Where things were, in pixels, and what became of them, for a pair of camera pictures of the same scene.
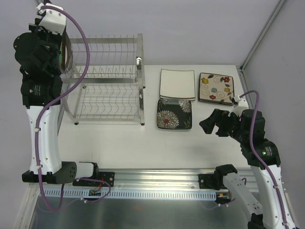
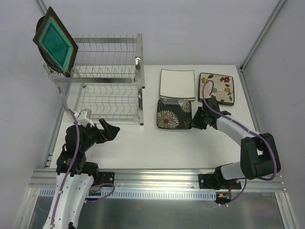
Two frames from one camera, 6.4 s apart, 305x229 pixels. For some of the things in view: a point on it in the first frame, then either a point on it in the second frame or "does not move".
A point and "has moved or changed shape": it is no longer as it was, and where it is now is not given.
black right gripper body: (219, 122) → (198, 119)
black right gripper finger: (208, 124) → (196, 121)
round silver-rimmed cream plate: (68, 53) has moved or changed shape
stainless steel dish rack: (114, 89) does not move
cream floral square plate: (216, 88) does not move
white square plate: (178, 83) does not move
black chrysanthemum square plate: (174, 114) does not move
